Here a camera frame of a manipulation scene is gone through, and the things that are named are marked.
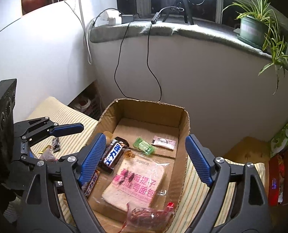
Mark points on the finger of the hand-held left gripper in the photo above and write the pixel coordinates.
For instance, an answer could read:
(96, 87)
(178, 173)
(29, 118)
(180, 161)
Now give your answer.
(66, 129)
(22, 162)

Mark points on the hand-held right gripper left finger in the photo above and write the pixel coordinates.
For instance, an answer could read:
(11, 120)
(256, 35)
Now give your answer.
(93, 157)

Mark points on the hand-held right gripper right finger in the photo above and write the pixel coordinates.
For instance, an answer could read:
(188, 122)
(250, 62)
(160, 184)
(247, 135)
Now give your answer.
(198, 160)

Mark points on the small dark snack packet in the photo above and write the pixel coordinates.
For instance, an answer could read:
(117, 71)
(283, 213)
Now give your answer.
(56, 145)

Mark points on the dark chocolate bar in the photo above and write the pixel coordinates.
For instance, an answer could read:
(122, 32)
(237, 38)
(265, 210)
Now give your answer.
(112, 157)
(91, 184)

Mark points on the pink white candy packet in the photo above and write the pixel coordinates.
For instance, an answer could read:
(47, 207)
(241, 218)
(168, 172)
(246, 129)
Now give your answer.
(164, 142)

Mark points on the bread slice packet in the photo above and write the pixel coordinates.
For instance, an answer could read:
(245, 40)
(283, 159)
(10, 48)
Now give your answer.
(134, 187)

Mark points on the green candy packet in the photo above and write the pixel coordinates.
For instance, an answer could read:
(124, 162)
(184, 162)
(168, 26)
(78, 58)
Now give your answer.
(142, 145)

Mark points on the small red snack packet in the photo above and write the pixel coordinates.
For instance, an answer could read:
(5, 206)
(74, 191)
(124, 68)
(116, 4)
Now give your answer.
(170, 205)

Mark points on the clear packet of red dates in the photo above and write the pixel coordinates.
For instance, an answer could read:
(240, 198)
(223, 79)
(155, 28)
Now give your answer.
(144, 217)

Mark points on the small yellow candy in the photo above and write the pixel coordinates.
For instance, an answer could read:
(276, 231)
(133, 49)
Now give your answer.
(43, 150)

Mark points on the pink plastic basket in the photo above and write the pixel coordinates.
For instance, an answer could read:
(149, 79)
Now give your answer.
(93, 106)

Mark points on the green snack bag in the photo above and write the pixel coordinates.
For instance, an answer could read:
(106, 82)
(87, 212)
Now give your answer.
(284, 138)

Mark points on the white power adapter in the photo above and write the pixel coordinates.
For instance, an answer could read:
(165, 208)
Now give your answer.
(111, 18)

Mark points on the black power adapter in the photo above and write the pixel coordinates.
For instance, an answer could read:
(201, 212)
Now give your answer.
(126, 19)

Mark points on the potted spider plant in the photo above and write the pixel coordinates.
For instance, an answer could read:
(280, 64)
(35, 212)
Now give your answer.
(253, 29)

